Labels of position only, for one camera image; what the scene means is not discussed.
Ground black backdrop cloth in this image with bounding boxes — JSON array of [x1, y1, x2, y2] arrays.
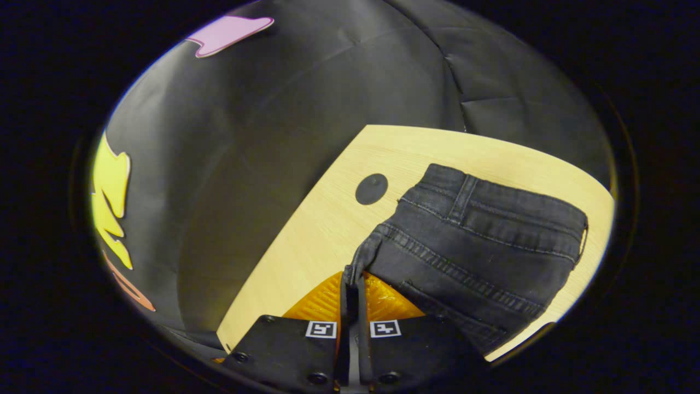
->
[[90, 0, 613, 351]]

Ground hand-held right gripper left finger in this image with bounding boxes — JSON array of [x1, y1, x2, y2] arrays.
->
[[221, 271, 351, 393]]

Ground black jeans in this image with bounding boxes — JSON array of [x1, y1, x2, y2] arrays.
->
[[343, 163, 589, 356]]

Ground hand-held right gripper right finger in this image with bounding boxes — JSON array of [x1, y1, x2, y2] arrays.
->
[[355, 271, 488, 393]]

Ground black round table grommet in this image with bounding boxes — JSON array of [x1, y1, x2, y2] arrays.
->
[[355, 173, 389, 206]]

